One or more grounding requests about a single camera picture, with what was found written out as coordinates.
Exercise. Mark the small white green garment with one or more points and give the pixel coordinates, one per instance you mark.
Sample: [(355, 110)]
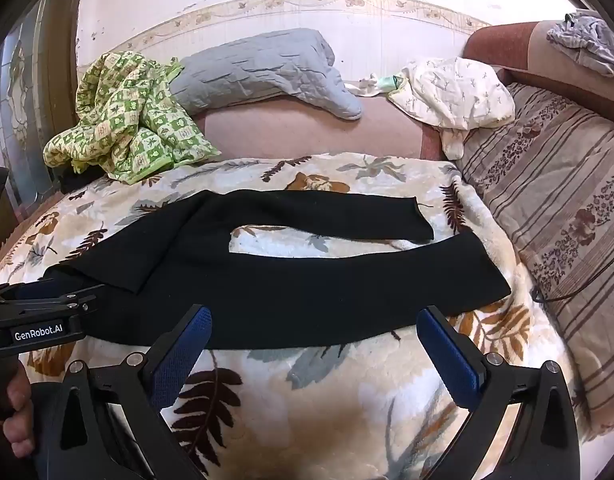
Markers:
[(382, 84)]

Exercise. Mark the leaf print fleece blanket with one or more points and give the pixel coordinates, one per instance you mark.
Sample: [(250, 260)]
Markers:
[(337, 400)]

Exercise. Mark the striped floral cushion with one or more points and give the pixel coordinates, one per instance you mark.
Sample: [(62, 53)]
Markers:
[(562, 200)]

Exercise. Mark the person's left hand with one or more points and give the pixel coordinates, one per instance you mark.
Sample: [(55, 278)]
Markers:
[(19, 395)]

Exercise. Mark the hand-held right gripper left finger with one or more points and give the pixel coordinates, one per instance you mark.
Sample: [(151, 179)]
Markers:
[(184, 355)]

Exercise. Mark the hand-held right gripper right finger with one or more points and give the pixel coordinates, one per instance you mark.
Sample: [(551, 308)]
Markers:
[(449, 355)]

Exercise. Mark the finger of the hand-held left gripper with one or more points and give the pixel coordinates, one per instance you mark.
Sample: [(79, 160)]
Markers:
[(62, 302)]

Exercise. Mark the white printed cloth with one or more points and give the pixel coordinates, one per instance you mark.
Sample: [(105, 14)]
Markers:
[(452, 92)]

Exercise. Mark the green floral pillow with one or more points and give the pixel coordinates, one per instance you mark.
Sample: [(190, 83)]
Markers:
[(132, 125)]

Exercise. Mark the wooden door with glass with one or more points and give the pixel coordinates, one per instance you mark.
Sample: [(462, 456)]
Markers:
[(22, 110)]

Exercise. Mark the black pants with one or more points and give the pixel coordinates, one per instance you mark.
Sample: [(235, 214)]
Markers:
[(287, 300)]

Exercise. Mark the grey quilted pillow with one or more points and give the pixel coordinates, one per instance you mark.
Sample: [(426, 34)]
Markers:
[(267, 70)]

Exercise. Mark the grey striped garment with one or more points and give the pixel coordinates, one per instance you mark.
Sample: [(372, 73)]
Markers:
[(587, 40)]

